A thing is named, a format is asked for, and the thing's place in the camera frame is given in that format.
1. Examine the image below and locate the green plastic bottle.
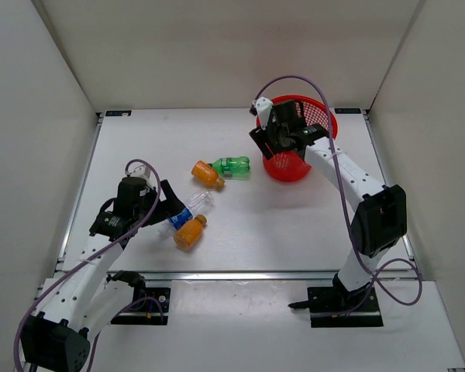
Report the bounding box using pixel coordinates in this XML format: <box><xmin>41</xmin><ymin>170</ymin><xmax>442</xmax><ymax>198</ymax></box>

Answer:
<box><xmin>209</xmin><ymin>157</ymin><xmax>250</xmax><ymax>181</ymax></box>

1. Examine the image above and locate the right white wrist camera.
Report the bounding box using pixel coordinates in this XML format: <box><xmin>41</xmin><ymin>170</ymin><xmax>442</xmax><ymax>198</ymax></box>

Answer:
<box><xmin>250</xmin><ymin>97</ymin><xmax>273</xmax><ymax>130</ymax></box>

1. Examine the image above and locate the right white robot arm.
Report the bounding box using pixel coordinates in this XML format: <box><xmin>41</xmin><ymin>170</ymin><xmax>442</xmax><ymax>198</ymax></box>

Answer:
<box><xmin>250</xmin><ymin>97</ymin><xmax>407</xmax><ymax>312</ymax></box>

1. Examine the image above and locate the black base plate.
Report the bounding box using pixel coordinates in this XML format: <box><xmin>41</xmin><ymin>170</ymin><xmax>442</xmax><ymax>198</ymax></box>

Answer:
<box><xmin>288</xmin><ymin>287</ymin><xmax>384</xmax><ymax>328</ymax></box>
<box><xmin>111</xmin><ymin>281</ymin><xmax>171</xmax><ymax>326</ymax></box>

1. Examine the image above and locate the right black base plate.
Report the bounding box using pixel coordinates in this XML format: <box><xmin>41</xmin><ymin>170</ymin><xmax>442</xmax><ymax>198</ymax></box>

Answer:
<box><xmin>288</xmin><ymin>287</ymin><xmax>384</xmax><ymax>328</ymax></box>

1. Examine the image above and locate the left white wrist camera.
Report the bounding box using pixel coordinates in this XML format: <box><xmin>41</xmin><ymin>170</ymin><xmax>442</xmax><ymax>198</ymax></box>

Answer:
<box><xmin>126</xmin><ymin>164</ymin><xmax>154</xmax><ymax>188</ymax></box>

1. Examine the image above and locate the blue label clear bottle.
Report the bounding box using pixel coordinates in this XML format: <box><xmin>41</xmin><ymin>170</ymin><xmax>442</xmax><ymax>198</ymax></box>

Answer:
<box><xmin>158</xmin><ymin>191</ymin><xmax>214</xmax><ymax>239</ymax></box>

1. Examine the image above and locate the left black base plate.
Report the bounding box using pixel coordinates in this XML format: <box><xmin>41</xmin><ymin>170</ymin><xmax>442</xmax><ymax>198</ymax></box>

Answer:
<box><xmin>111</xmin><ymin>281</ymin><xmax>171</xmax><ymax>326</ymax></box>

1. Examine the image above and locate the right dark corner label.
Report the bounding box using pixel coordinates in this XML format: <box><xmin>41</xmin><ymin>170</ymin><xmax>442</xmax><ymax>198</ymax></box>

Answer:
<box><xmin>334</xmin><ymin>108</ymin><xmax>361</xmax><ymax>115</ymax></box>

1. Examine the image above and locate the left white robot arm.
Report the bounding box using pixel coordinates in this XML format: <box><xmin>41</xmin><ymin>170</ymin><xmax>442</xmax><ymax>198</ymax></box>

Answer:
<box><xmin>13</xmin><ymin>174</ymin><xmax>184</xmax><ymax>371</ymax></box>

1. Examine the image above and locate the orange juice bottle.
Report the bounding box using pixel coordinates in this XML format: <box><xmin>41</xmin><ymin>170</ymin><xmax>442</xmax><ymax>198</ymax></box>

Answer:
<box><xmin>174</xmin><ymin>215</ymin><xmax>207</xmax><ymax>250</ymax></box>
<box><xmin>191</xmin><ymin>160</ymin><xmax>225</xmax><ymax>191</ymax></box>

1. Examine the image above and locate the dark corner label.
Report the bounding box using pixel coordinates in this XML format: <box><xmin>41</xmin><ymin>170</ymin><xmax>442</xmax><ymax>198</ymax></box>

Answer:
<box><xmin>334</xmin><ymin>108</ymin><xmax>361</xmax><ymax>115</ymax></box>
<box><xmin>105</xmin><ymin>110</ymin><xmax>132</xmax><ymax>117</ymax></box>

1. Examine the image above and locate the left dark corner label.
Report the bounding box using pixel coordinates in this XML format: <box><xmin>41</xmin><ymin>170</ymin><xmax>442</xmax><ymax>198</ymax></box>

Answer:
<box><xmin>105</xmin><ymin>110</ymin><xmax>132</xmax><ymax>117</ymax></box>

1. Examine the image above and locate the red mesh plastic bin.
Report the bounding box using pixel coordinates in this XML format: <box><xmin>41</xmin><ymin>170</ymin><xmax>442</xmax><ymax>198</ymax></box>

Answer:
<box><xmin>254</xmin><ymin>95</ymin><xmax>338</xmax><ymax>182</ymax></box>

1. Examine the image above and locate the aluminium front table rail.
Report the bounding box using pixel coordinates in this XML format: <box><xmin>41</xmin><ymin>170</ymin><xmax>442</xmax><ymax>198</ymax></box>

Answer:
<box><xmin>53</xmin><ymin>270</ymin><xmax>415</xmax><ymax>282</ymax></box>

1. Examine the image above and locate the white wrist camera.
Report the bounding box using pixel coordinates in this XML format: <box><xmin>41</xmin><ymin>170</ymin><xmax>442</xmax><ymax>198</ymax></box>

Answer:
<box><xmin>250</xmin><ymin>97</ymin><xmax>273</xmax><ymax>130</ymax></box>
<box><xmin>126</xmin><ymin>164</ymin><xmax>154</xmax><ymax>188</ymax></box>

